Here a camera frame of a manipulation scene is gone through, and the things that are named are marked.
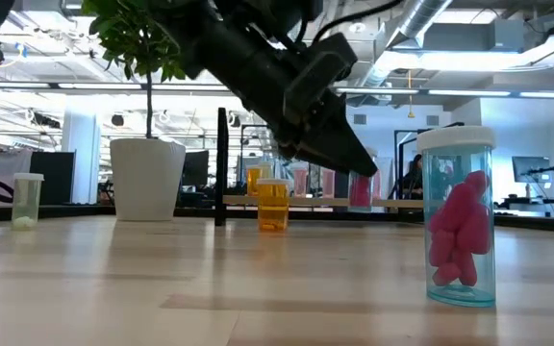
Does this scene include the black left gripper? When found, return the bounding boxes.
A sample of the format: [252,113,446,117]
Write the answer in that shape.
[245,71,379,177]

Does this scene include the teal bottle with pink pills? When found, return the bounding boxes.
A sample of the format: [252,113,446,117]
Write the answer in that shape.
[348,170,375,209]
[416,125,497,309]
[320,166,337,199]

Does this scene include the large orange pill bottle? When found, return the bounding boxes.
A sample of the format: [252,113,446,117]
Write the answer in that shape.
[256,178,291,234]
[246,165,263,197]

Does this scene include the wooden shelf black metal legs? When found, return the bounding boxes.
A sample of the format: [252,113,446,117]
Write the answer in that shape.
[214,107,425,227]

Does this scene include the person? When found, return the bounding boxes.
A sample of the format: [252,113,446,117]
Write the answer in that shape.
[403,153,425,201]

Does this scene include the black office monitor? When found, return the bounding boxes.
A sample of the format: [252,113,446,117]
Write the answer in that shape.
[511,155,552,185]
[182,150,211,187]

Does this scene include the black aluminium crossbar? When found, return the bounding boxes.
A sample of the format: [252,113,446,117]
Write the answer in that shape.
[173,206,417,222]

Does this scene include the white plant pot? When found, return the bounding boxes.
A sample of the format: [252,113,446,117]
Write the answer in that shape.
[109,136,188,223]

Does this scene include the green leafy plant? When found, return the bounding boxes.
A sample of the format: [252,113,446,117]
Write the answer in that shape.
[80,0,187,140]

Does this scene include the long ceiling light strip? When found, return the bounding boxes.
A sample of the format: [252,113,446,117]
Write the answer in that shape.
[0,80,554,99]

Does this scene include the white building pillar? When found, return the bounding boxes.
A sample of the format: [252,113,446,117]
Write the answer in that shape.
[62,94,105,206]

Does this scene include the black partition panel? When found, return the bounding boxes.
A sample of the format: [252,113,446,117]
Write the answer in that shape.
[29,151,77,207]

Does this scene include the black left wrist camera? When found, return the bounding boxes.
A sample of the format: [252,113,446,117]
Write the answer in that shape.
[284,32,359,112]

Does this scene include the yellow hanging cord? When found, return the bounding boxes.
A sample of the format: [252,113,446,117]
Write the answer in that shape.
[406,69,416,120]

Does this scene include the silver ventilation duct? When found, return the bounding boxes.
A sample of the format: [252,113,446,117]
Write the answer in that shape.
[348,0,454,105]

